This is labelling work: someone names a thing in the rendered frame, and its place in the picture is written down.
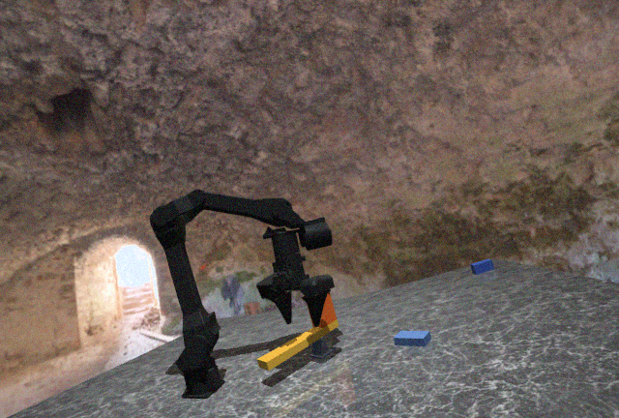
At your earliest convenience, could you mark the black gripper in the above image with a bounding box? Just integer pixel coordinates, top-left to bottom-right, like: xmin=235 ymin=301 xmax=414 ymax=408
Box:
xmin=266 ymin=253 xmax=335 ymax=327

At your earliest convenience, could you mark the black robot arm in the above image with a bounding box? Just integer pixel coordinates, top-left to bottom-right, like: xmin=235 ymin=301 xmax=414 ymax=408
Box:
xmin=150 ymin=190 xmax=333 ymax=399

